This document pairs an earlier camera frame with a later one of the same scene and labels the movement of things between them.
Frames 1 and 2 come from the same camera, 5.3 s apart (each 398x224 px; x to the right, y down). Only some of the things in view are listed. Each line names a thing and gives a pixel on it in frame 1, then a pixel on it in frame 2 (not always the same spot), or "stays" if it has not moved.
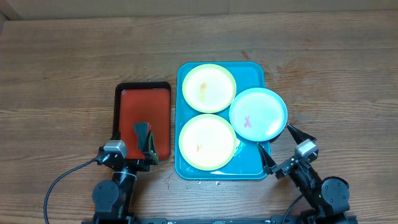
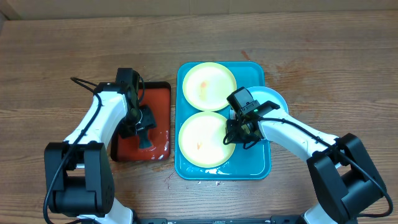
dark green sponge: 142,129 stays
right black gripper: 288,165 -> 232,126
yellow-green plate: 209,88 stays
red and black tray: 143,102 stays
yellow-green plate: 208,142 stays
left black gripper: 150,158 -> 148,121
